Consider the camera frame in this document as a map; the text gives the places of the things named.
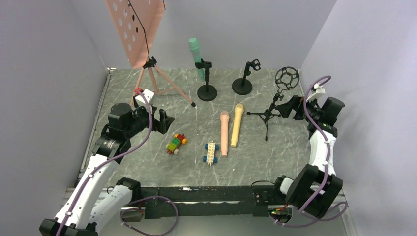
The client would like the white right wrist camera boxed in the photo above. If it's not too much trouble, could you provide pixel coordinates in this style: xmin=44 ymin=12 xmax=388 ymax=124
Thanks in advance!
xmin=306 ymin=83 xmax=326 ymax=102

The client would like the black shock-mount tripod stand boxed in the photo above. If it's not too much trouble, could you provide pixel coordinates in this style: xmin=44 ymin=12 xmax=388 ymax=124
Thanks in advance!
xmin=246 ymin=66 xmax=300 ymax=141

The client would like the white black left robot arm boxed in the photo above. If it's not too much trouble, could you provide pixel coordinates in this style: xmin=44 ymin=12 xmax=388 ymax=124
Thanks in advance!
xmin=39 ymin=94 xmax=179 ymax=236

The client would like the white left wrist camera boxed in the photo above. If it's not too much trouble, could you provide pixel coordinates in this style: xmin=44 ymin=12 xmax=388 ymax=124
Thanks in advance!
xmin=133 ymin=87 xmax=155 ymax=107

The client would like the aluminium table edge rail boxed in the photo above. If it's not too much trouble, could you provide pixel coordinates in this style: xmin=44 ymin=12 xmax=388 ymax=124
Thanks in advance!
xmin=79 ymin=67 xmax=116 ymax=176

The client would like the teal green microphone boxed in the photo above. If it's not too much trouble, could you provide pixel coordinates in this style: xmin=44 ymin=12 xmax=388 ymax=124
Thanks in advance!
xmin=188 ymin=37 xmax=205 ymax=82

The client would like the front aluminium rail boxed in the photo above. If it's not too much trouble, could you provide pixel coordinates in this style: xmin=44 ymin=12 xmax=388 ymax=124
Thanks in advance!
xmin=63 ymin=185 xmax=348 ymax=212

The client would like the black round-base mic stand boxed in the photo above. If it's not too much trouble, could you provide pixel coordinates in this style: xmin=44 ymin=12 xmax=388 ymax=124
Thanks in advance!
xmin=195 ymin=59 xmax=217 ymax=102

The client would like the white blue brick car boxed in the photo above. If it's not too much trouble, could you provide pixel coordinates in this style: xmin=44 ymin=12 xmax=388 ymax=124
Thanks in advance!
xmin=203 ymin=142 xmax=219 ymax=166

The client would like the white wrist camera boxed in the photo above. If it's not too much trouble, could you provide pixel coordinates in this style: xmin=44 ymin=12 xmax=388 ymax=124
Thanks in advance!
xmin=306 ymin=83 xmax=326 ymax=102
xmin=133 ymin=87 xmax=155 ymax=107

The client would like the red green brick car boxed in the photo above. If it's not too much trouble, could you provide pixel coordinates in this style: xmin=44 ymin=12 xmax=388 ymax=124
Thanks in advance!
xmin=166 ymin=133 xmax=188 ymax=155

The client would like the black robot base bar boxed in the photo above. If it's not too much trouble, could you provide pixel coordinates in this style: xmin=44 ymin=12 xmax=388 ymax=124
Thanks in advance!
xmin=127 ymin=184 xmax=286 ymax=219

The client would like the pink music stand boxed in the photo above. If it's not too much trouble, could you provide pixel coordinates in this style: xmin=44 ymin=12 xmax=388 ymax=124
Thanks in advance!
xmin=105 ymin=0 xmax=196 ymax=107

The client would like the yellow cream microphone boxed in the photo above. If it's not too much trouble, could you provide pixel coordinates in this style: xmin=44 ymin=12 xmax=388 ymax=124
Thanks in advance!
xmin=231 ymin=103 xmax=244 ymax=148

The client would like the pink microphone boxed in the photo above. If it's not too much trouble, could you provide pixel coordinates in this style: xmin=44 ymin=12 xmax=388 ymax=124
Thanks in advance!
xmin=220 ymin=111 xmax=230 ymax=157

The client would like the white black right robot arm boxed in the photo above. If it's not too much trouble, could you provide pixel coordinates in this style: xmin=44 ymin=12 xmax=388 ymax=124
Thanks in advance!
xmin=163 ymin=94 xmax=345 ymax=221

